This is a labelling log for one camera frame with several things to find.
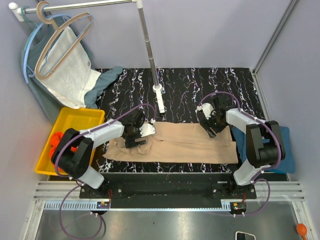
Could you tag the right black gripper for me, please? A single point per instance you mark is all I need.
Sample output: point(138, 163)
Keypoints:
point(206, 124)

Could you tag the green clothes hanger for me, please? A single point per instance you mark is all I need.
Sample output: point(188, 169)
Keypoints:
point(31, 24)

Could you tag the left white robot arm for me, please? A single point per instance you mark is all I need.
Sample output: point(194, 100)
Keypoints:
point(73, 152)

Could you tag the metal clothes rack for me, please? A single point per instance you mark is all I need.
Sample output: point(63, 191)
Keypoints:
point(157, 87)

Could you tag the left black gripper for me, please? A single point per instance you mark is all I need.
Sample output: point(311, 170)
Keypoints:
point(130, 142)

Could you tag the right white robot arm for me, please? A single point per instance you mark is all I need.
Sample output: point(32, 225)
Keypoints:
point(264, 143)

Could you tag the smartphone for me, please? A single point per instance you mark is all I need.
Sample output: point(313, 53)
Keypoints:
point(244, 236)

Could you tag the beige clothes hanger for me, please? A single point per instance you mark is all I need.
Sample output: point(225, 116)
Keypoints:
point(55, 42)

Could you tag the folded blue t shirt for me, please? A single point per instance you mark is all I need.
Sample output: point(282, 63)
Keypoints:
point(286, 166)

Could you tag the aluminium frame post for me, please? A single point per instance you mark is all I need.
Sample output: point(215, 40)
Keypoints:
point(276, 33)

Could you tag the white towel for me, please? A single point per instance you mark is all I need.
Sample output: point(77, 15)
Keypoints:
point(74, 78)

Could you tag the aluminium front rail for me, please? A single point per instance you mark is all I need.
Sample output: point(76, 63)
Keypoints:
point(66, 195)

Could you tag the orange t shirt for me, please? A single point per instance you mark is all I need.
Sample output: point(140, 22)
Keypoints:
point(54, 141)

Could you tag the yellow plastic bin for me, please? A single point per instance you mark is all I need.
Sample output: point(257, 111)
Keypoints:
point(78, 119)

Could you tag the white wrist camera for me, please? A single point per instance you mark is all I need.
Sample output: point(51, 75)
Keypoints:
point(206, 109)
point(147, 129)

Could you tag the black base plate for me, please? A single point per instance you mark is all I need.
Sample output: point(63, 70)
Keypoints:
point(170, 184)

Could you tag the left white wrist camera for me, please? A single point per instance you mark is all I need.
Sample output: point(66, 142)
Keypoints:
point(147, 129)

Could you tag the blue clothes hanger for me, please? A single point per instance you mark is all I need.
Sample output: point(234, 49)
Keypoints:
point(28, 72)

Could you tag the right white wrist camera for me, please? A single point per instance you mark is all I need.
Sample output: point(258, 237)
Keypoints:
point(206, 109)

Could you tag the orange ball tool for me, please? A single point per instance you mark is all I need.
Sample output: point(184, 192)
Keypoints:
point(302, 231)

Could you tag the beige t shirt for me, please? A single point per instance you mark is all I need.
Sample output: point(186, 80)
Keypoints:
point(177, 143)

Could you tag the teal hanging garment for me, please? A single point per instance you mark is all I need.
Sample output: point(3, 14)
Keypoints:
point(49, 104)

